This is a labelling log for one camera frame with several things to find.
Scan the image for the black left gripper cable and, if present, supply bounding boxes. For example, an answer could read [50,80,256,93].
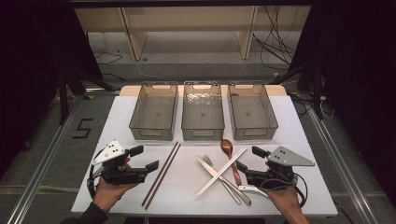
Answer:
[87,148,106,200]

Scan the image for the metal fork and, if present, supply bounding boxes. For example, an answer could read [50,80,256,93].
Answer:
[203,154,242,205]

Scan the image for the black cable bundle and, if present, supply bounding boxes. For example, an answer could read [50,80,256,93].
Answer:
[251,6,300,71]

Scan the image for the person's right hand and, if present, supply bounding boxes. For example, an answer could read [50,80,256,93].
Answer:
[264,160,307,217]

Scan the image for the black metal stand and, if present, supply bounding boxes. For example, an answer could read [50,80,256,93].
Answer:
[270,60,325,120]
[57,66,117,125]

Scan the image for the brown wooden spoon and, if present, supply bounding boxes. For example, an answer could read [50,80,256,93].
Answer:
[219,138,243,187]

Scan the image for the white floor cable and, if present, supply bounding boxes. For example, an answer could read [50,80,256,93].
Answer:
[133,60,164,81]

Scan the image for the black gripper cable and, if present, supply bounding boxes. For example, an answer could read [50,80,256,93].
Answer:
[87,148,106,200]
[260,172,309,208]

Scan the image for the white chopstick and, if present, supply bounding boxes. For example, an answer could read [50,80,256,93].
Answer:
[197,148,248,198]
[195,147,246,196]

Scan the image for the transparent grey plastic bin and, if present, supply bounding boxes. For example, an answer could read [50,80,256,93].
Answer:
[227,81,279,141]
[128,81,179,142]
[181,80,226,142]

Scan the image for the silver forks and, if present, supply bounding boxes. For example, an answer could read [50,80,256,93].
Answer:
[195,155,252,206]

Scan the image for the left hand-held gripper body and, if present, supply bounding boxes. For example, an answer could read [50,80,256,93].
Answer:
[92,138,149,186]

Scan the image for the white table cover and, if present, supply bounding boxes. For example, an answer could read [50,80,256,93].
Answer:
[70,94,339,217]

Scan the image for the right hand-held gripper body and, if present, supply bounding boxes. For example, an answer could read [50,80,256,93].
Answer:
[245,146,316,191]

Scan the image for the light wooden desk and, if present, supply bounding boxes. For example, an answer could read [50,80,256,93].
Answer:
[74,6,312,62]

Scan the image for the person's left hand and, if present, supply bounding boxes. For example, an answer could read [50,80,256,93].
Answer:
[92,157,139,214]

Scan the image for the aluminium floor rail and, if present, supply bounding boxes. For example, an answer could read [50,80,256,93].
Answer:
[306,106,379,224]
[6,92,92,224]

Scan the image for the black curtain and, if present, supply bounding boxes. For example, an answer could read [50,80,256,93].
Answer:
[0,0,104,176]
[289,0,396,206]

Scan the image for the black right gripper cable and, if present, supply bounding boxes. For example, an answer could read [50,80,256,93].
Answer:
[260,172,309,208]

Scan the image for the black floor cable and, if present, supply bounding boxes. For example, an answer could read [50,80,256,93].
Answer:
[94,50,125,81]

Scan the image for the white ceramic spoon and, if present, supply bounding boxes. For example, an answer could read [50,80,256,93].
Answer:
[237,185,269,199]

